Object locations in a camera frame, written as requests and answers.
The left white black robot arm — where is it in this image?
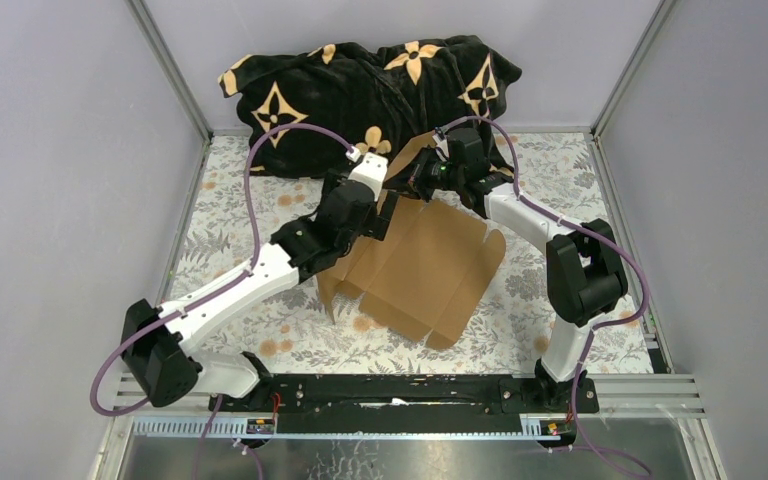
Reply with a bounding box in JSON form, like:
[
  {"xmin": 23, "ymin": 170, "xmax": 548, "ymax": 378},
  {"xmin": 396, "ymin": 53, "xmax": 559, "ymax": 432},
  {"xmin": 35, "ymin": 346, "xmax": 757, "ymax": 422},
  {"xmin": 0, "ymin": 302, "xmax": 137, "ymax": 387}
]
[{"xmin": 119, "ymin": 180, "xmax": 398, "ymax": 411}]

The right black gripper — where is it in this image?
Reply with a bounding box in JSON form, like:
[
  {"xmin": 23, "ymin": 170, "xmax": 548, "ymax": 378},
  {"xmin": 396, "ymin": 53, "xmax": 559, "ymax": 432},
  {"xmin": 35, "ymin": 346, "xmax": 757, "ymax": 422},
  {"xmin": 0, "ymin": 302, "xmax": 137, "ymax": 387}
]
[{"xmin": 381, "ymin": 146, "xmax": 463, "ymax": 205}]

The black blanket with tan flowers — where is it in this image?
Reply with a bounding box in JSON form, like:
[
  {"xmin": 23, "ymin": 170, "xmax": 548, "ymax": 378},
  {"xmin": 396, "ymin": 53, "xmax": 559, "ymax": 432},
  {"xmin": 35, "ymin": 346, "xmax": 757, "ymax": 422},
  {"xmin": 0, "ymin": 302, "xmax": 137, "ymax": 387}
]
[{"xmin": 217, "ymin": 35, "xmax": 523, "ymax": 179}]

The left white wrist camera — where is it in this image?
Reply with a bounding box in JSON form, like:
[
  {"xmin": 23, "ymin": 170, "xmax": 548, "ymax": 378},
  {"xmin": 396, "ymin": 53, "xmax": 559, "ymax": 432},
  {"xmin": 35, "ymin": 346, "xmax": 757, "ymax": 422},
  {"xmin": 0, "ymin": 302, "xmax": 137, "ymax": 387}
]
[{"xmin": 348, "ymin": 153, "xmax": 388, "ymax": 200}]

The floral patterned table mat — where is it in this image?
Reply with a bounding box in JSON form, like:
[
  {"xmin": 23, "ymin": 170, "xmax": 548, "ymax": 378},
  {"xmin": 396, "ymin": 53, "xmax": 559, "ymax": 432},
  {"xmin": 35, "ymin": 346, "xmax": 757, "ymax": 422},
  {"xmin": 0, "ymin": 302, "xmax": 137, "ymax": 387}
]
[{"xmin": 149, "ymin": 132, "xmax": 655, "ymax": 376}]

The brown cardboard box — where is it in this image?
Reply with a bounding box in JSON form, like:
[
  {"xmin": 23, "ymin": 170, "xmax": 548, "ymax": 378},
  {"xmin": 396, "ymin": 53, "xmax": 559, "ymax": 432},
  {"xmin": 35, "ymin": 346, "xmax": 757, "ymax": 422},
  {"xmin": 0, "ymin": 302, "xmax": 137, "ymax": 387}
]
[{"xmin": 316, "ymin": 132, "xmax": 508, "ymax": 352}]

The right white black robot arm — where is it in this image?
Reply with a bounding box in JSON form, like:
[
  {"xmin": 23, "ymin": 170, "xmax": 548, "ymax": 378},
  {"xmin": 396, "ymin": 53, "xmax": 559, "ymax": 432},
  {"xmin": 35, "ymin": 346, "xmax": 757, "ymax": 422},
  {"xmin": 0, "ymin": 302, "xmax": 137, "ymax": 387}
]
[{"xmin": 388, "ymin": 128, "xmax": 628, "ymax": 412}]

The aluminium frame rail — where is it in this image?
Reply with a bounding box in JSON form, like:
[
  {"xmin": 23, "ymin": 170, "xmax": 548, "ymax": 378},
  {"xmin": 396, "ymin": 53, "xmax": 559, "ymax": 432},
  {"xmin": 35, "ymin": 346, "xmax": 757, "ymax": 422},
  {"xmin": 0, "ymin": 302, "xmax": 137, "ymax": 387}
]
[{"xmin": 133, "ymin": 374, "xmax": 705, "ymax": 444}]

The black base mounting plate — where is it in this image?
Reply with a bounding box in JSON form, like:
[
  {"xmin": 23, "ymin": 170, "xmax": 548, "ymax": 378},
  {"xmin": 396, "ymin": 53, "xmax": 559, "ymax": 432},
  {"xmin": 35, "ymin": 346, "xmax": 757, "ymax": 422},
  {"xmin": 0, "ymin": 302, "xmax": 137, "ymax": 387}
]
[{"xmin": 218, "ymin": 374, "xmax": 600, "ymax": 435}]

